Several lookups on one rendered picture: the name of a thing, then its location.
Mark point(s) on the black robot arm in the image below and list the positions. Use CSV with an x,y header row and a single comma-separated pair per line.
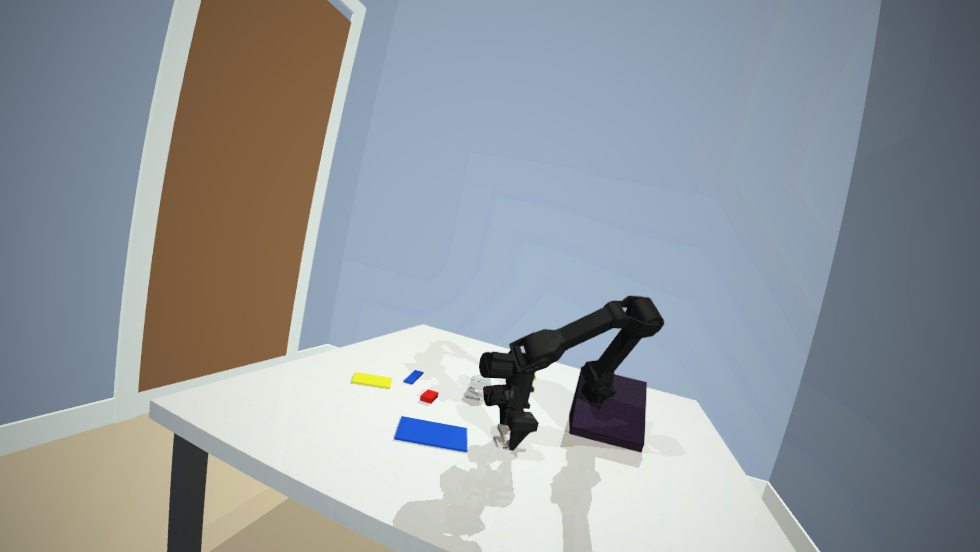
x,y
641,320

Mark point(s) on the red rectangular block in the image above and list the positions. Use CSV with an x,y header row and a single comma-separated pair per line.
x,y
429,396

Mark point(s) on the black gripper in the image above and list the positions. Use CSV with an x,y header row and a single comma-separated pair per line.
x,y
519,422

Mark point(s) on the yellow flat rectangular plate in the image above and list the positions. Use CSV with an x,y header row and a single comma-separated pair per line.
x,y
372,380

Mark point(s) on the blue flat bar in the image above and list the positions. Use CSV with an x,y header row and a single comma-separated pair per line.
x,y
413,377

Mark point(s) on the white housing plate with two round holes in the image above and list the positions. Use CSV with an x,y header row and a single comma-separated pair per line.
x,y
504,432

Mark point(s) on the blue rectangular plate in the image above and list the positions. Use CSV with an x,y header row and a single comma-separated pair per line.
x,y
432,434

